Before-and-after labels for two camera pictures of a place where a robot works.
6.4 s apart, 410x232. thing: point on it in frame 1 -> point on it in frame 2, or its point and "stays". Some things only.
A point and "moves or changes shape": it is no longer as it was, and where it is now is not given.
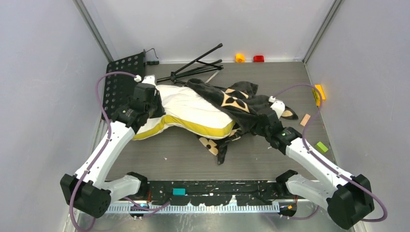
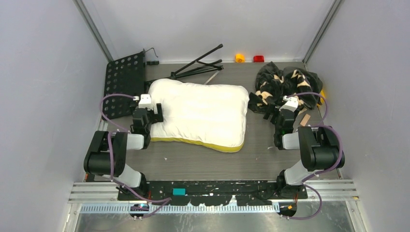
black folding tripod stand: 195,66 stays
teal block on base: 178,191 stays
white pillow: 186,111 moves or changes shape
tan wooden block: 305,120 stays
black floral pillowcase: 239,99 -> 273,85
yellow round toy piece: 240,58 stays
